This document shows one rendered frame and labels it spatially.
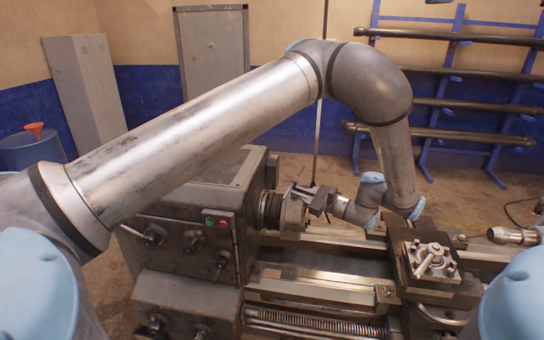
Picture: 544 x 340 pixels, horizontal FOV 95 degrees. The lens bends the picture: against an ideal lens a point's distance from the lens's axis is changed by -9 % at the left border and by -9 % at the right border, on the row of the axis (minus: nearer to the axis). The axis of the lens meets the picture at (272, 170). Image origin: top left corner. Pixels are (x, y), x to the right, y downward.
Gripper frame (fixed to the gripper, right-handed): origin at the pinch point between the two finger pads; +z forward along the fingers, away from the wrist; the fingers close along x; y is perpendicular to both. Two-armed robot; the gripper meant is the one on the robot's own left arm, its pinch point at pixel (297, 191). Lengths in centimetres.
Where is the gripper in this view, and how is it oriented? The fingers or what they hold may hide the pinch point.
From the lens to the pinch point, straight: 117.1
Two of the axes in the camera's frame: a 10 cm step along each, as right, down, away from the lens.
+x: 5.0, -6.6, 5.6
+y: 1.0, 6.9, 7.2
